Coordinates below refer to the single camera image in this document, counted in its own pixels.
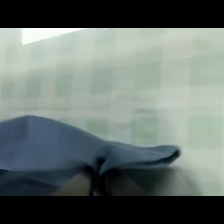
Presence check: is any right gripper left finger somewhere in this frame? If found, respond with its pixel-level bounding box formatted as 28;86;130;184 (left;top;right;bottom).
53;170;95;197

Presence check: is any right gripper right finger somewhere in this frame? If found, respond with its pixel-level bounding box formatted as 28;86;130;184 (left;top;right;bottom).
99;169;148;197

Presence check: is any blue T-shirt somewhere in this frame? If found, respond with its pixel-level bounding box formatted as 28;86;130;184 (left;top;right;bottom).
0;114;181;197

